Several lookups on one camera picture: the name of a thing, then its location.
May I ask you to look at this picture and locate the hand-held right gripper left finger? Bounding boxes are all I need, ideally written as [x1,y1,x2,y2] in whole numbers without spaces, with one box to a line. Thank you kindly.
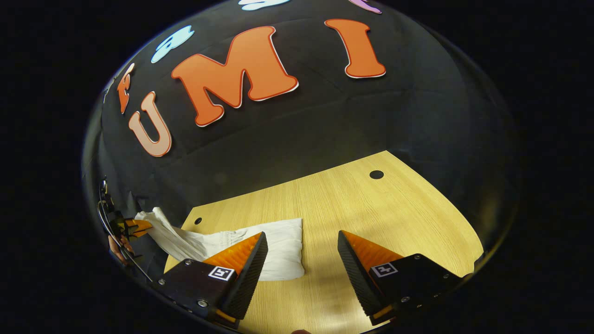
[152,231,269,330]

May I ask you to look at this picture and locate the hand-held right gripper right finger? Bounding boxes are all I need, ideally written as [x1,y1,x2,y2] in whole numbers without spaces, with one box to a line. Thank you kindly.
[337,230,465,327]

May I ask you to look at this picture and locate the white jeans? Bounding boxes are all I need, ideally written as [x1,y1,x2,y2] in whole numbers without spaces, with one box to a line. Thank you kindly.
[135,207,305,282]

